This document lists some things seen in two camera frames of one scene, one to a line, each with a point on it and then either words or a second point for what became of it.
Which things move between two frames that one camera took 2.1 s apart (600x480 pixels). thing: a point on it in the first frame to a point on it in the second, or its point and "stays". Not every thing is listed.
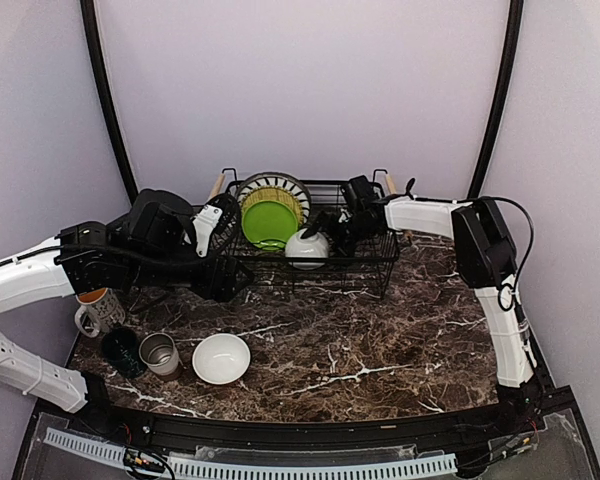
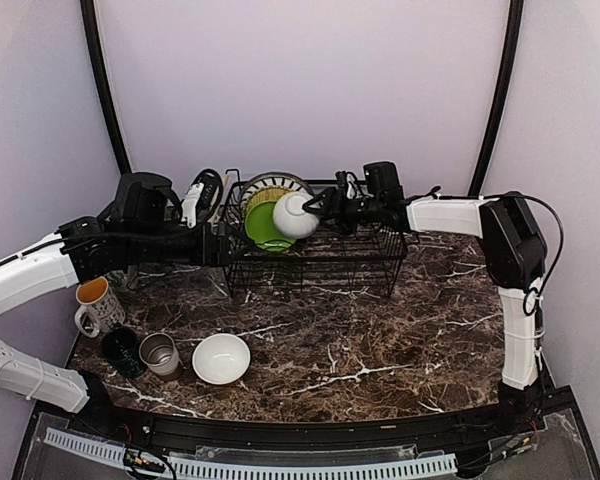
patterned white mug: (101, 311) stays
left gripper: (223, 291) to (219, 255)
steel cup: (159, 352) stays
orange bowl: (221, 358) stays
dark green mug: (121, 350) stays
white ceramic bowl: (311, 247) to (291, 218)
